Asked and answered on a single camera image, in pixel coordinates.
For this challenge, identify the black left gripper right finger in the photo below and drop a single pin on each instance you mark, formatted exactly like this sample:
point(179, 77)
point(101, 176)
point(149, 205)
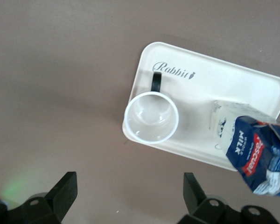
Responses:
point(200, 207)

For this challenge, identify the white tray with rabbit print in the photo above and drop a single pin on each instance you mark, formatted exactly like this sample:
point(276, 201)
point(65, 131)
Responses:
point(200, 93)

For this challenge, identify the blue white milk carton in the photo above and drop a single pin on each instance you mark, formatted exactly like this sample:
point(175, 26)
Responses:
point(252, 149)

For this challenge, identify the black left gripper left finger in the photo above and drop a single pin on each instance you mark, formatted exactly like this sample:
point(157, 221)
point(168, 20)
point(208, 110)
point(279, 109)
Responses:
point(58, 200)

